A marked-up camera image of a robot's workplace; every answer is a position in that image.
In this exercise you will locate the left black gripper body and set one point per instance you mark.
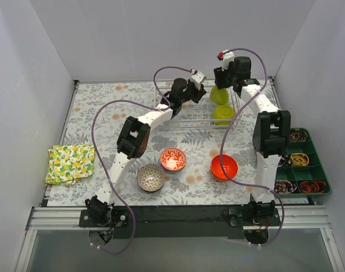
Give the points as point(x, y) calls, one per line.
point(198, 89)

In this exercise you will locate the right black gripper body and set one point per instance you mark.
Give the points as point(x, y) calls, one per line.
point(220, 80)

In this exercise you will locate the lime green bowl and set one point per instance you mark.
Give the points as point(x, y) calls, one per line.
point(219, 96)
point(225, 113)

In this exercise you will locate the white wire dish rack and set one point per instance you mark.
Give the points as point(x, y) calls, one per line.
point(196, 116)

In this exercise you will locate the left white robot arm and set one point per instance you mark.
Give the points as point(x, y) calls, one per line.
point(133, 140)

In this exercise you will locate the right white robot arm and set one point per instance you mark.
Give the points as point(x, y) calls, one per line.
point(270, 136)

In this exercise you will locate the floral patterned table mat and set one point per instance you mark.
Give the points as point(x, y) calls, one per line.
point(97, 116)

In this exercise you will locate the red white floral bowl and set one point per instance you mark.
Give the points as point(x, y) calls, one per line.
point(173, 159)

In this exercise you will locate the orange red bowl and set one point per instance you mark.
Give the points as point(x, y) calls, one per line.
point(222, 172)

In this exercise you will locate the grey geometric patterned bowl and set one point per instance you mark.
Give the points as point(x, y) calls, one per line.
point(151, 178)

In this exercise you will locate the black dotted rolled ribbon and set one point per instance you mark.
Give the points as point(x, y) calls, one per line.
point(284, 161)

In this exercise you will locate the yellow rolled ribbon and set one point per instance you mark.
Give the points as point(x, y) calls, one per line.
point(299, 159)

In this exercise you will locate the green compartment tray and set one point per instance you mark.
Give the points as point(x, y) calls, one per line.
point(314, 171)

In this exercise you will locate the dark floral rolled ribbon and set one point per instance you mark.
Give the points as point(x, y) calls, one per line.
point(284, 187)

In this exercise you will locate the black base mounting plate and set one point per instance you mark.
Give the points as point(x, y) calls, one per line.
point(172, 221)

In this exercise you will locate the lemon print folded cloth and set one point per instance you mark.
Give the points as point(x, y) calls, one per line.
point(69, 163)

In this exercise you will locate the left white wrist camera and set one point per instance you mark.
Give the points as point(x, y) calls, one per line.
point(197, 77)

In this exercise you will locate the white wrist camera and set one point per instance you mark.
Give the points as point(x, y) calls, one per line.
point(197, 77)
point(226, 57)

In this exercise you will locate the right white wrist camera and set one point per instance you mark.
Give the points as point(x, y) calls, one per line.
point(226, 57)

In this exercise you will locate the aluminium front rail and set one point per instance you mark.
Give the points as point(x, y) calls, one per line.
point(67, 218)

